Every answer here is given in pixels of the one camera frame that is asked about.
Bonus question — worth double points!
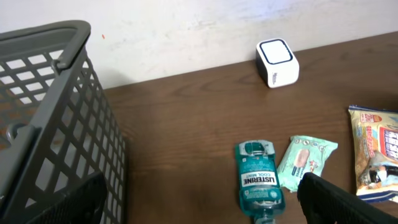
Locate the teal wet wipes pack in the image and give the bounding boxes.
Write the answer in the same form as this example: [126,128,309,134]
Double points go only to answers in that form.
[277,136,338,192]

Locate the blue Listerine mouthwash bottle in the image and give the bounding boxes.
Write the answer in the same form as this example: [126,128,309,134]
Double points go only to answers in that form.
[235,140,285,223]

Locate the yellow snack bag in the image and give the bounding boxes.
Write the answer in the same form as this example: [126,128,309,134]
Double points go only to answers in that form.
[348,105,397,203]

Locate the grey plastic shopping basket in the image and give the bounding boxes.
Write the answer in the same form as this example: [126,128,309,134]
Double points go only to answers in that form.
[1,20,128,223]

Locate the white barcode scanner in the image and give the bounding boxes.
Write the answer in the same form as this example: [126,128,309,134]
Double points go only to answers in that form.
[255,38,300,88]

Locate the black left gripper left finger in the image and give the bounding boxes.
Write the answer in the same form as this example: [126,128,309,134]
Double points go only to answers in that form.
[27,172,108,224]

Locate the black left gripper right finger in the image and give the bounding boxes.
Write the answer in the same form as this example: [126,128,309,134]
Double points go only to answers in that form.
[297,172,397,224]

